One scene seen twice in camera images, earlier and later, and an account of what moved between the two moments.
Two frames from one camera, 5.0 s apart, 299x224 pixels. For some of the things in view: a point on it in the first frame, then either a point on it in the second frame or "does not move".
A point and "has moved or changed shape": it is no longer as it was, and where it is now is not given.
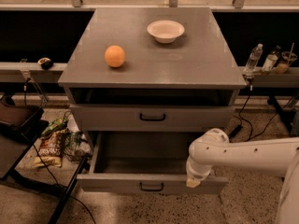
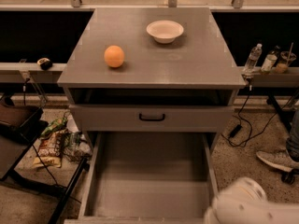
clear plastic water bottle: [253, 60] does not move
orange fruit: [114, 56] does not move
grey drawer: [143, 162] has moved or changed shape
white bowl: [165, 31] does not move
